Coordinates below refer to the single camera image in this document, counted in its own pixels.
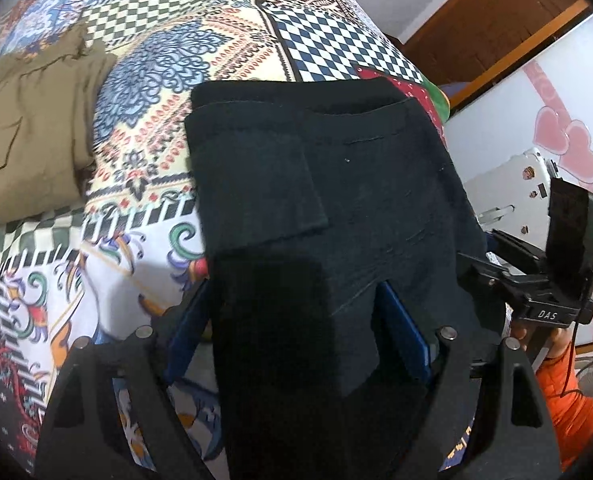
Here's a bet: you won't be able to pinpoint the wooden door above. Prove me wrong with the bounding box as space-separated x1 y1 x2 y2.
397 0 593 111

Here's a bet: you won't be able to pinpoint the person's right hand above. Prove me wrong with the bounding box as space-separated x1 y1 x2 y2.
513 326 573 363

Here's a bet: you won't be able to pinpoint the khaki pants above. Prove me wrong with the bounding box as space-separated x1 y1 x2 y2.
0 25 118 232

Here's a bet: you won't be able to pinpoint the dark pants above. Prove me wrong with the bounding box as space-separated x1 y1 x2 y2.
184 77 507 480

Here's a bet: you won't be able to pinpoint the green cloth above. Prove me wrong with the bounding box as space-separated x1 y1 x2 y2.
424 79 451 123

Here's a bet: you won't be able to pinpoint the patterned patchwork bedsheet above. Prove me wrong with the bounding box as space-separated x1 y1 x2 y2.
0 0 477 480

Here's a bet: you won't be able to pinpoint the white cabinet with pink hearts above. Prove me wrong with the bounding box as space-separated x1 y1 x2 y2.
441 10 593 352

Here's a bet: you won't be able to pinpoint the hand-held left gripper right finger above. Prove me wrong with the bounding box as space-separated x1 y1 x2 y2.
374 280 562 480

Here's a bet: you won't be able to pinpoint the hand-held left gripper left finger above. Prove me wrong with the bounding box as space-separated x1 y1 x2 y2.
35 277 218 480

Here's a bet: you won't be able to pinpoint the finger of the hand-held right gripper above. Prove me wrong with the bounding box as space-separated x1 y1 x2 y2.
489 229 551 275
455 252 520 307

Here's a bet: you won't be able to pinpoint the black cable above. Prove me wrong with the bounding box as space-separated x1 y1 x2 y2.
551 324 580 400

